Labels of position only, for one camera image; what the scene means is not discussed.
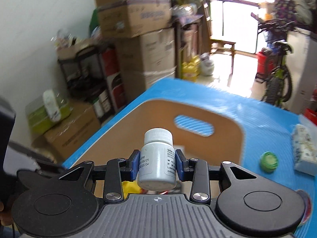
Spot yellow toy figure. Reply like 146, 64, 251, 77
122, 180, 143, 199

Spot beige plastic storage bin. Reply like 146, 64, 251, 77
64, 99, 244, 168

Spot white pill bottle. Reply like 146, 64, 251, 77
137, 128, 176, 192

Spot green bottle cap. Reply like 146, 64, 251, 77
260, 152, 279, 173

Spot red tape roll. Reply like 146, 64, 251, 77
296, 189, 313, 226

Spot brown cardboard box on floor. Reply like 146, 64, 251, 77
44, 101, 101, 162

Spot blue silicone table mat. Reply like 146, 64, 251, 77
77, 80, 316, 237

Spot patterned tissue pack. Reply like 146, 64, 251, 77
291, 114, 316, 176

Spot green lidded container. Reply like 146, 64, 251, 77
25, 89, 72, 135

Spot green kids bicycle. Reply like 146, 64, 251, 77
250, 13, 296, 108

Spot black metal shelf rack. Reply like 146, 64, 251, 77
56, 42, 117, 115

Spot red bucket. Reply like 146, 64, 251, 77
256, 51, 270, 76

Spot white plastic bag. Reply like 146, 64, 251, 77
200, 53, 214, 76

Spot yellow oil jug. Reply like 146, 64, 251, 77
182, 55, 201, 82

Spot red and white appliance box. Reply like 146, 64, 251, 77
102, 48, 127, 112

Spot wooden chair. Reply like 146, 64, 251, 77
210, 36, 236, 76

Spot large stacked cardboard boxes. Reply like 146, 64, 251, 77
95, 0, 176, 102

